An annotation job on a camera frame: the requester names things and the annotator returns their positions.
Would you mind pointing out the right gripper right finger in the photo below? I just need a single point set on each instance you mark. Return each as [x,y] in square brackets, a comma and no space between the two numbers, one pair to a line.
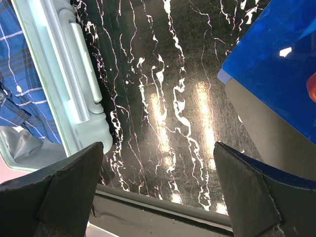
[263,201]

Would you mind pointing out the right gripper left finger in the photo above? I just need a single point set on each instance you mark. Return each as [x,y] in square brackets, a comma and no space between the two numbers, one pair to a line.
[54,201]

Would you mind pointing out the blue plaid shirt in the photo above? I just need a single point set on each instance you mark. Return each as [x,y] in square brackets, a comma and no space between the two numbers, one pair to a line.
[22,99]

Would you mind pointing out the mint green suitcase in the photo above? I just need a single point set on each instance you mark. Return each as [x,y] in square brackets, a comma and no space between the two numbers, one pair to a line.
[61,58]

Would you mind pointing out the red brown travel adapter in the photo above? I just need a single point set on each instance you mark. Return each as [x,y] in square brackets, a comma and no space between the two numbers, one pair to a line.
[311,87]

